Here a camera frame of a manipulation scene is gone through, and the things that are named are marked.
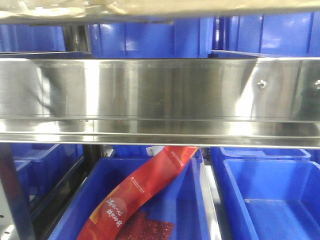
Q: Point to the blue bin upper right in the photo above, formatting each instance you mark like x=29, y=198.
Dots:
x=291, y=35

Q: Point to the stainless steel shelf rail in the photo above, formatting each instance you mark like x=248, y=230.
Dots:
x=195, y=102

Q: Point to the empty blue bin lower right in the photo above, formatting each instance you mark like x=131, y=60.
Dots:
x=267, y=198

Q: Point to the red snack package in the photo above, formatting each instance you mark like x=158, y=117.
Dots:
x=110, y=216

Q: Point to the blue bin lower left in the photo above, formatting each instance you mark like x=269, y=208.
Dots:
x=40, y=166

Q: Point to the brown cardboard carton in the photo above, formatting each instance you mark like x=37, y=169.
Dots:
x=60, y=9

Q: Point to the right steel screw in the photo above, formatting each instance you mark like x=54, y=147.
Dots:
x=317, y=84

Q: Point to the blue bin upper middle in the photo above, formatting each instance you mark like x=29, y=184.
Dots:
x=181, y=38

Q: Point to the steel screw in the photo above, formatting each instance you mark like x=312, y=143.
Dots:
x=317, y=84
x=261, y=84

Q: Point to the blue bin upper left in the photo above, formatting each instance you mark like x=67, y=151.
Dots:
x=25, y=38

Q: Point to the left steel screw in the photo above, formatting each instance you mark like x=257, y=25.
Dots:
x=261, y=84

